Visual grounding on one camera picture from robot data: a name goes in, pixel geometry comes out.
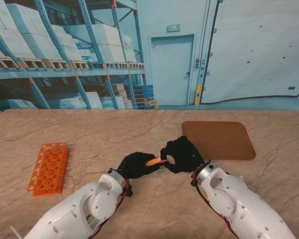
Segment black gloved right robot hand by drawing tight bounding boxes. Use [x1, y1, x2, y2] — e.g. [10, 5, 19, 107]
[159, 135, 205, 175]

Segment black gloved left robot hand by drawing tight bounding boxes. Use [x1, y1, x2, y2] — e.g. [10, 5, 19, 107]
[117, 152, 165, 179]

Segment yellow orange cloth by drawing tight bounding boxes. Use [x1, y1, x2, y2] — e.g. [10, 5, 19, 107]
[145, 155, 162, 167]

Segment brown wooden tray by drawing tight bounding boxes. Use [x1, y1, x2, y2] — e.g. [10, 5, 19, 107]
[181, 121, 256, 160]

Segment orange plastic test tube rack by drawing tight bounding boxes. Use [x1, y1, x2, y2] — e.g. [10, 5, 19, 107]
[26, 142, 70, 197]

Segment warehouse print backdrop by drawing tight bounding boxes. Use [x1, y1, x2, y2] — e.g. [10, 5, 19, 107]
[0, 0, 299, 112]

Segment red black left arm cable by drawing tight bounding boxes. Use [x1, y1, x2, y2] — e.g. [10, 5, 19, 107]
[87, 175, 130, 239]

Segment red black arm cable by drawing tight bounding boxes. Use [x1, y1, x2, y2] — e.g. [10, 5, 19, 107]
[87, 175, 130, 239]
[191, 170, 240, 239]

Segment red black right arm cable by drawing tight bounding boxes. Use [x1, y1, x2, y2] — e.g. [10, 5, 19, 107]
[191, 170, 240, 239]

